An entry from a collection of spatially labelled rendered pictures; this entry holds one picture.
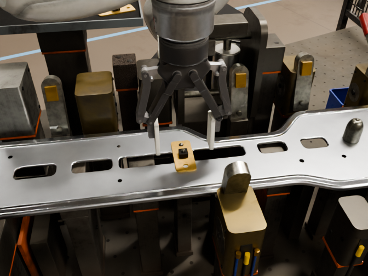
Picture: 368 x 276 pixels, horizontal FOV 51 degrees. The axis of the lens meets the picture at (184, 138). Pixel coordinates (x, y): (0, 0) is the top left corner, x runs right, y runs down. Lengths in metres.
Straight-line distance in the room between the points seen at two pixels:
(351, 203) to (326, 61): 1.13
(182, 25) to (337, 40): 1.50
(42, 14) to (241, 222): 0.37
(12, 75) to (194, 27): 0.41
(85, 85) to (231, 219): 0.41
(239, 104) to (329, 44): 1.15
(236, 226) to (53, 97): 0.44
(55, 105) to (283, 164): 0.46
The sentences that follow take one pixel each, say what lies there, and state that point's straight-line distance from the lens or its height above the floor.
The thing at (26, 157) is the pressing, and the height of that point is 1.00.
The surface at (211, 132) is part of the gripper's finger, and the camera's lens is 0.68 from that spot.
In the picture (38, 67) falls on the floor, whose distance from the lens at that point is 3.28.
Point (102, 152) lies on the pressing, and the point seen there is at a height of 1.00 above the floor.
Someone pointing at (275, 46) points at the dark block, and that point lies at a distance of 0.86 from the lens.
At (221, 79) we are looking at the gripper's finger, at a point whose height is 1.17.
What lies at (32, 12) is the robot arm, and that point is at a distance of 0.44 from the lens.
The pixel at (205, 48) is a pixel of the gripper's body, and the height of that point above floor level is 1.23.
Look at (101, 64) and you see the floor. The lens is 3.18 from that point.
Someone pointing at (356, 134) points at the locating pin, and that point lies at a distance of 0.81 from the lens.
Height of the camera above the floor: 1.49
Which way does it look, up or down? 40 degrees down
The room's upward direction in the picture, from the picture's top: straight up
